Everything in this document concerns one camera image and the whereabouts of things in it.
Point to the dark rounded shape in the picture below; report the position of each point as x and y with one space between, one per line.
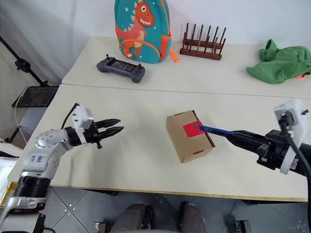
193 218
131 218

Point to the black flat tray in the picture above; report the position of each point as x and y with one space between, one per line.
36 97

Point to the grey handheld game controller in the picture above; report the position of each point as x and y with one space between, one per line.
121 68

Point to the teal dinosaur backpack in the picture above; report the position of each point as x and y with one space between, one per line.
145 31

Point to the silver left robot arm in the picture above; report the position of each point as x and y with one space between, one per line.
40 157

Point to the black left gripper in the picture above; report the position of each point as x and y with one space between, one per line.
93 137

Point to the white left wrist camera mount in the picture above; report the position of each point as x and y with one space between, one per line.
81 119

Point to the brown cardboard box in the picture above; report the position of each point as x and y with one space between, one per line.
192 148

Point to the dark wooden peg rack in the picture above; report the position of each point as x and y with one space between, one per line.
200 52

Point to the blue cutter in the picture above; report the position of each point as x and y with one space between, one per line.
216 130

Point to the dark metal foot block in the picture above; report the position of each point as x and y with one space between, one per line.
100 227
243 227

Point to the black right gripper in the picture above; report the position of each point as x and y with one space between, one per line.
273 150

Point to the white flat box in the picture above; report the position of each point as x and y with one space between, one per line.
6 174

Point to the red tape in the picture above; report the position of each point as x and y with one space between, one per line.
189 129

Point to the green crumpled cloth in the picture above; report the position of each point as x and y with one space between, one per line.
279 65

